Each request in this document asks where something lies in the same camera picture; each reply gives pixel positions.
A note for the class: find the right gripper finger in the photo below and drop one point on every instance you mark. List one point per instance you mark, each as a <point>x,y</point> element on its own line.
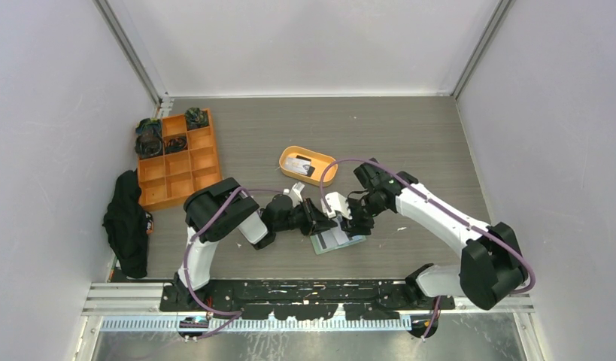
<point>351,225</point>
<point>362,227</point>

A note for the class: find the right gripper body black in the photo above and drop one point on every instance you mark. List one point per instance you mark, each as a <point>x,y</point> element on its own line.
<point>365,207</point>

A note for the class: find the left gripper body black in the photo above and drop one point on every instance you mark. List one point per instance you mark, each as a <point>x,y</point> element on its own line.
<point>298,218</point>

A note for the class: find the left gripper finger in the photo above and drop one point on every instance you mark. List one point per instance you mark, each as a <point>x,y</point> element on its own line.
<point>312,212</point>
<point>320,226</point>

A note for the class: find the green card holder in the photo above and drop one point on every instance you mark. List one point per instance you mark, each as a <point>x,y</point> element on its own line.
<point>359,239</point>

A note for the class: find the orange oval tray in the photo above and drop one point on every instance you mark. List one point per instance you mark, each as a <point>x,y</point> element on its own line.
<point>318,160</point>

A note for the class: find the white magnetic stripe card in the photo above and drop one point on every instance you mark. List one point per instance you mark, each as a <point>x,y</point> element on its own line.
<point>332,239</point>

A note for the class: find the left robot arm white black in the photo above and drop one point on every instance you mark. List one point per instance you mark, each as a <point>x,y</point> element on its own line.
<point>216,211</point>

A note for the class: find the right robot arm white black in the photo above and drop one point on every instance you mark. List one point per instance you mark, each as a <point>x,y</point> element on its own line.
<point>491,264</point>

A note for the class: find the orange compartment organizer box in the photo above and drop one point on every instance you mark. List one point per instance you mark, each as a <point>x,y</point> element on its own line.
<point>167,180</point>

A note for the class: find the dark item middle compartment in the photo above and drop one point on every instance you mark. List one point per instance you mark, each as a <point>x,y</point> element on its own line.
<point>176,144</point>

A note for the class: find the dark rolled item top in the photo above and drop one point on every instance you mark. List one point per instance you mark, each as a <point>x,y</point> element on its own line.
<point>196,118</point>

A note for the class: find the dark rolled item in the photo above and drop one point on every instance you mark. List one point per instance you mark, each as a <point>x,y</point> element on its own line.
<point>196,118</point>
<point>148,146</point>
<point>151,126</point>

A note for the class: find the dark rolled item left lower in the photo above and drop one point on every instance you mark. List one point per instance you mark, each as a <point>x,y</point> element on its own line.
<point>148,146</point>

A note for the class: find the black cloth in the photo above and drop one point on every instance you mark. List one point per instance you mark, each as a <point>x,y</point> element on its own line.
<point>126,225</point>

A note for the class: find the dark rolled item left upper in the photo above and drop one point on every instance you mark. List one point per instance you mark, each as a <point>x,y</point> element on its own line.
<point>151,126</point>

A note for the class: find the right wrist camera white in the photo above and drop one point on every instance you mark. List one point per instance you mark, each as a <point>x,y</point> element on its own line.
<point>336,205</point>

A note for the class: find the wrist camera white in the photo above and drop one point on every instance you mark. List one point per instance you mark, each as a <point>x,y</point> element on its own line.
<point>336,205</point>
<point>295,193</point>

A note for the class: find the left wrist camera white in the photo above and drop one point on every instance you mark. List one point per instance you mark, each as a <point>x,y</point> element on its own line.
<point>295,193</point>

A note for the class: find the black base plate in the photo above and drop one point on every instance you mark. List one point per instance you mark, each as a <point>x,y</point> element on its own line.
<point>313,299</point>

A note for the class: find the white slotted cable duct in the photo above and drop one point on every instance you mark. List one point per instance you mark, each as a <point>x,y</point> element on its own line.
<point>181,323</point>

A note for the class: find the aluminium frame rail left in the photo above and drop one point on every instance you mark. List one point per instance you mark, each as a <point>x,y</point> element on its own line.
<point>119,21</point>

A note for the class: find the aluminium frame rail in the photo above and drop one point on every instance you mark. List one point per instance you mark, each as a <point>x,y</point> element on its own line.
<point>119,21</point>
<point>492,27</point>

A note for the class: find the aluminium frame rail right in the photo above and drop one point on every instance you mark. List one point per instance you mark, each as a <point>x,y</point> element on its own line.
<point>492,27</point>

